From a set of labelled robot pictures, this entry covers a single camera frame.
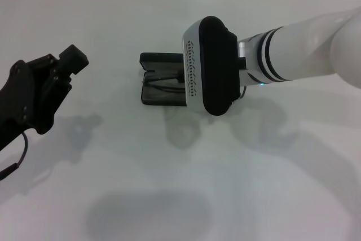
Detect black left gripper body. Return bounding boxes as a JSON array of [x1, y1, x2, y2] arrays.
[[0, 59, 73, 152]]

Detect black glasses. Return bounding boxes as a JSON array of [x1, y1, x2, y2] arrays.
[[143, 73, 186, 94]]

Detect black glasses case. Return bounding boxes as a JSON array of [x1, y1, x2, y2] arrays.
[[139, 52, 240, 107]]

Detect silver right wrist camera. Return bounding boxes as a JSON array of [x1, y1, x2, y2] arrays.
[[182, 15, 246, 117]]

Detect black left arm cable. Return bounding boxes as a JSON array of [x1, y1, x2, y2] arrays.
[[0, 131, 29, 182]]

